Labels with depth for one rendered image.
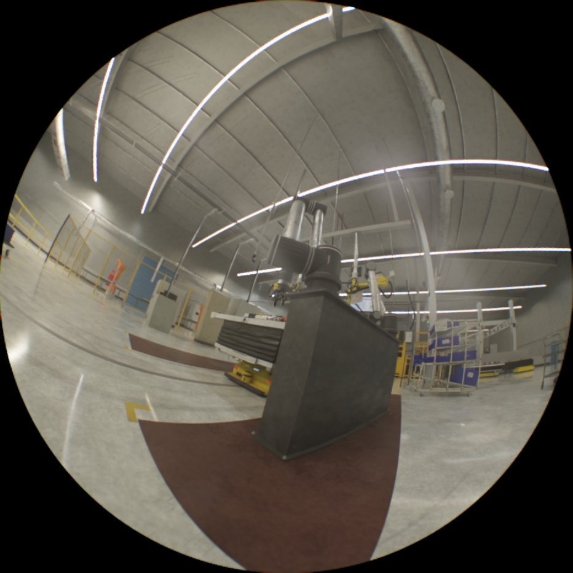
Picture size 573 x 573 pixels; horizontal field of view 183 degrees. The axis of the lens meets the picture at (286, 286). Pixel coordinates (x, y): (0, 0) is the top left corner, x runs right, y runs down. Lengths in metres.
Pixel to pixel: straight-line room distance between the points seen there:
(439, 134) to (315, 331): 7.92
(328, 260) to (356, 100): 9.28
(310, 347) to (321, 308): 0.20
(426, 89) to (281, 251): 7.36
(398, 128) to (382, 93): 1.95
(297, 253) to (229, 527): 1.24
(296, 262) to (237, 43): 10.48
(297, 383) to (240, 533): 0.70
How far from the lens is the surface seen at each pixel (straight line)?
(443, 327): 4.40
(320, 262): 1.07
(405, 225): 4.01
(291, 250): 1.04
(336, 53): 9.89
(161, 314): 5.72
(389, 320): 2.36
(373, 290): 2.54
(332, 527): 0.74
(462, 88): 10.98
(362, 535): 0.74
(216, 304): 6.65
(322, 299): 0.91
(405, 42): 7.60
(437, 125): 7.99
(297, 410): 0.91
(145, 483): 0.73
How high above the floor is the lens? 0.57
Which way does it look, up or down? 20 degrees up
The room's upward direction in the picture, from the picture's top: 14 degrees clockwise
